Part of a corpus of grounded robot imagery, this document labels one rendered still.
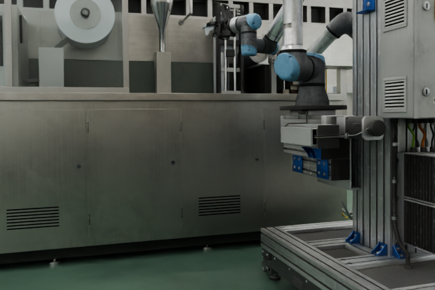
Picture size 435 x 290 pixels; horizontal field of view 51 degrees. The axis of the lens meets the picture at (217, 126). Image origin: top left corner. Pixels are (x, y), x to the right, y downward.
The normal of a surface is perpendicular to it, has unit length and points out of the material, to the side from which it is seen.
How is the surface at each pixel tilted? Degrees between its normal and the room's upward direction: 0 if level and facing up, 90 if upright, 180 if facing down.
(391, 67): 90
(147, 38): 90
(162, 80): 90
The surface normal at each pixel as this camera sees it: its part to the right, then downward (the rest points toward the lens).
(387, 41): -0.96, 0.02
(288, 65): -0.72, 0.16
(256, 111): 0.29, 0.02
